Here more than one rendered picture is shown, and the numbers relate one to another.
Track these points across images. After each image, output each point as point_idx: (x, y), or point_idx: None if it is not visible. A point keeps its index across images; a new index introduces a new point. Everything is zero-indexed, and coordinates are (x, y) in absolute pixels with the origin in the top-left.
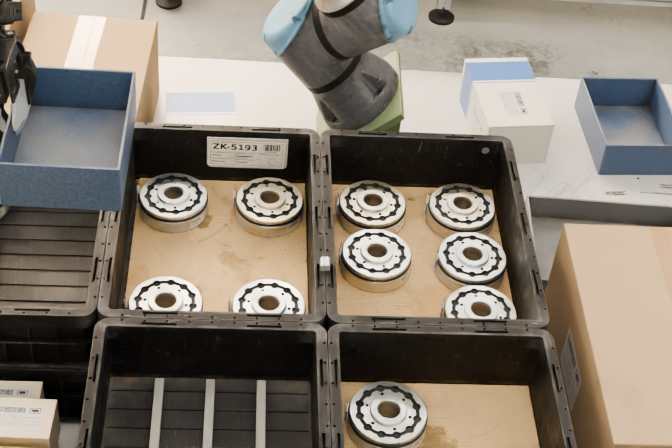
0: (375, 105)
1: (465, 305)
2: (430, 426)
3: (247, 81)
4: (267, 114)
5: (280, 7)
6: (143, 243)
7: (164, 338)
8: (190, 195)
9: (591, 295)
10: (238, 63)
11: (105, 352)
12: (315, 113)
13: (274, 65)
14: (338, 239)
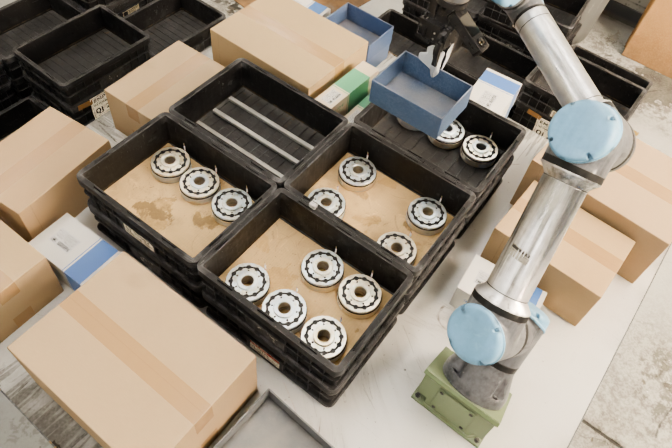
0: (447, 365)
1: (255, 275)
2: (216, 225)
3: (565, 385)
4: (522, 372)
5: (536, 308)
6: (409, 195)
7: None
8: (422, 218)
9: (199, 320)
10: (589, 393)
11: (336, 124)
12: (509, 403)
13: (577, 415)
14: (353, 272)
